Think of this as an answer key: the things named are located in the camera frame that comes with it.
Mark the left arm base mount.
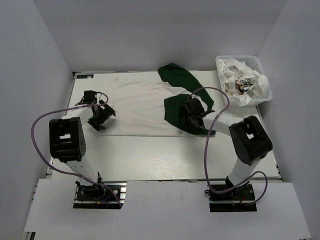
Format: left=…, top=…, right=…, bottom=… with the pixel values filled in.
left=73, top=182, right=127, bottom=210

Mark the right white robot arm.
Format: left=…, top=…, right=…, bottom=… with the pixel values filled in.
left=178, top=97, right=273, bottom=200

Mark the blue table label sticker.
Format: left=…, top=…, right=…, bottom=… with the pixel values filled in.
left=76, top=74, right=94, bottom=79

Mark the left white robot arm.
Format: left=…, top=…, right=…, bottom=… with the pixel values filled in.
left=49, top=90, right=116, bottom=200

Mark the white plastic basket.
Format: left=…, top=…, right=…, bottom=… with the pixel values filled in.
left=215, top=54, right=273, bottom=107

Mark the white green-sleeved t-shirt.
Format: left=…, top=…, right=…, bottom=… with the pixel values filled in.
left=98, top=63, right=214, bottom=137

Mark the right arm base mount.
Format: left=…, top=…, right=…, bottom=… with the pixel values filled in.
left=204, top=183, right=257, bottom=213

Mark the white printed t-shirt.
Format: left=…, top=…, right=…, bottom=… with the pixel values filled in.
left=216, top=57, right=272, bottom=107

